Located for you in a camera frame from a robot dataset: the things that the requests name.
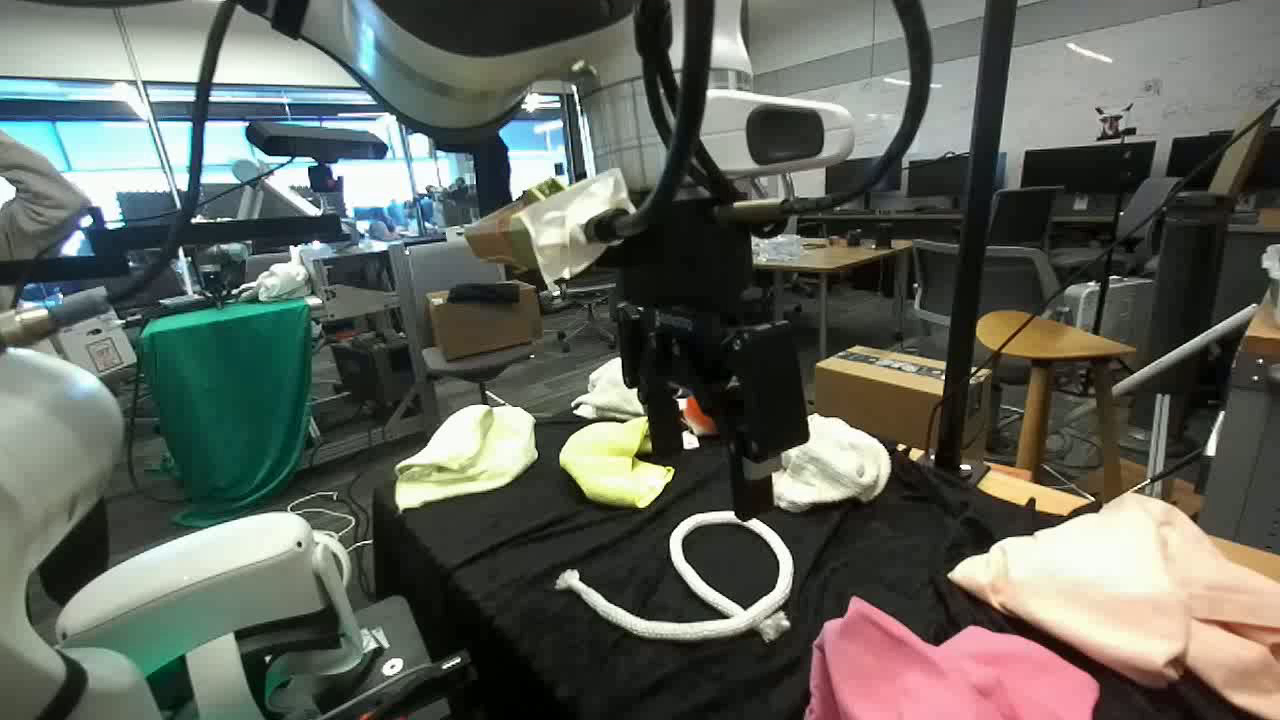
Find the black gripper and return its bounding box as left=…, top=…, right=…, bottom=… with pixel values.
left=616, top=200, right=810, bottom=518

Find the white cloth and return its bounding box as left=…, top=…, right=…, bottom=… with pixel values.
left=573, top=358, right=645, bottom=418

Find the white towel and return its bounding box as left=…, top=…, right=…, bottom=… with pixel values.
left=772, top=411, right=891, bottom=512

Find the bright pink cloth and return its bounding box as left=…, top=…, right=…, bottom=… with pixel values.
left=805, top=595, right=1100, bottom=720

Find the pale peach cloth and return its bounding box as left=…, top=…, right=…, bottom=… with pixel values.
left=950, top=494, right=1280, bottom=720

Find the orange plush carrot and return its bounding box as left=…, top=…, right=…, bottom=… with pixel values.
left=682, top=396, right=720, bottom=441

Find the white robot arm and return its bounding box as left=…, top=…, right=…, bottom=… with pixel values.
left=241, top=0, right=856, bottom=515

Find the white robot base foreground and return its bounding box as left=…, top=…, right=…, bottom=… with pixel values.
left=0, top=348, right=471, bottom=720

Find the yellow green cloth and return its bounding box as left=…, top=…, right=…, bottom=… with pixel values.
left=562, top=418, right=676, bottom=507

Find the wooden office table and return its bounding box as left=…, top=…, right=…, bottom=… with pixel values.
left=753, top=234, right=914, bottom=348

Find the cardboard box on floor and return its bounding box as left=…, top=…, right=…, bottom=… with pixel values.
left=813, top=343, right=950, bottom=448

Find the cardboard box on chair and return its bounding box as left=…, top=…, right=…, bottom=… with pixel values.
left=429, top=279, right=541, bottom=358

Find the pale yellow cloth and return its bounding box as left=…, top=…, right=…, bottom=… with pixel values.
left=391, top=404, right=537, bottom=512

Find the black table cloth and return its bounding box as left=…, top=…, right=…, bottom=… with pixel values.
left=374, top=406, right=1258, bottom=720

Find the grey office chair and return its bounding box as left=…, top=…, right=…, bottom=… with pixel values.
left=390, top=238, right=541, bottom=431

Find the round wooden stool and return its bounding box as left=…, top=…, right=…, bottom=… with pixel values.
left=977, top=307, right=1132, bottom=498

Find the black vertical pole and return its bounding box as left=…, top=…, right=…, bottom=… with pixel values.
left=935, top=0, right=1016, bottom=470

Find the green draped cloth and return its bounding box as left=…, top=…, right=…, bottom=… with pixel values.
left=140, top=300, right=312, bottom=518

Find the white rope tube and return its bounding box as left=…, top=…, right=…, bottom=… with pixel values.
left=551, top=507, right=801, bottom=647

